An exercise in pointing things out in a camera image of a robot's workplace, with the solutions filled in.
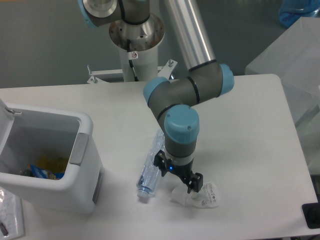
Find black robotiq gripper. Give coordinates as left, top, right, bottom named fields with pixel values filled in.
left=153, top=150, right=203, bottom=194

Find crushed clear plastic bottle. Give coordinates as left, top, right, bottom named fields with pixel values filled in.
left=136, top=129, right=165, bottom=199

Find white paper wrapper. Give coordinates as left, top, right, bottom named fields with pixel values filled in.
left=171, top=181, right=221, bottom=209

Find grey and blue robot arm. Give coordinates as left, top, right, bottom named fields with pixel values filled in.
left=78, top=0, right=235, bottom=192

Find colourful trash inside can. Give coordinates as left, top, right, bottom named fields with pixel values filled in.
left=19, top=156, right=69, bottom=180

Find black device at table edge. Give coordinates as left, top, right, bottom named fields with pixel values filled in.
left=302, top=202, right=320, bottom=229

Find grey side table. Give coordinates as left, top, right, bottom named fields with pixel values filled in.
left=245, top=17, right=320, bottom=175

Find white tray with plastic bag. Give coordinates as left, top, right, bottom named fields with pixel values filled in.
left=0, top=187, right=25, bottom=240

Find blue water jug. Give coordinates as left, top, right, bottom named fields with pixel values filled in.
left=278, top=0, right=320, bottom=28

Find white pedestal base bracket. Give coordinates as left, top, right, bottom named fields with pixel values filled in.
left=86, top=59, right=178, bottom=84

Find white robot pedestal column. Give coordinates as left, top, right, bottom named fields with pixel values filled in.
left=119, top=47, right=158, bottom=82

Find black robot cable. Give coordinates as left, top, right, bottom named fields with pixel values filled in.
left=126, top=39, right=139, bottom=82

